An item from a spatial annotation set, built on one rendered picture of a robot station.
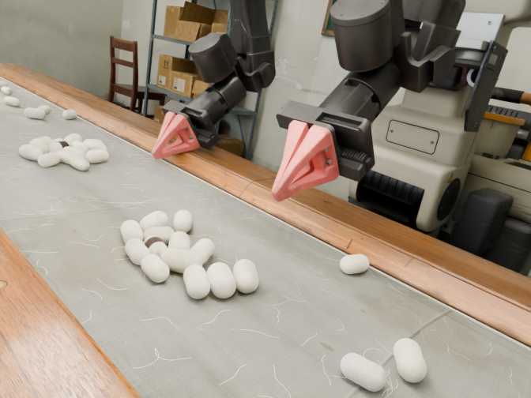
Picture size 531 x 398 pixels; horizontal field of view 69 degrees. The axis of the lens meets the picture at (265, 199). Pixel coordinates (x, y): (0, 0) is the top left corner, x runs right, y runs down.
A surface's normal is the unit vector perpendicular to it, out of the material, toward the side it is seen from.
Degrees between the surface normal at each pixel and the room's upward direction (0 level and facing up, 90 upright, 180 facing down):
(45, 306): 0
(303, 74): 90
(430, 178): 98
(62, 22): 90
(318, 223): 45
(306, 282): 0
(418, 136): 98
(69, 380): 0
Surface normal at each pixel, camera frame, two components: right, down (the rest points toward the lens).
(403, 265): -0.33, -0.57
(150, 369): 0.19, -0.93
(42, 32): 0.68, 0.36
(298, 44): -0.71, 0.09
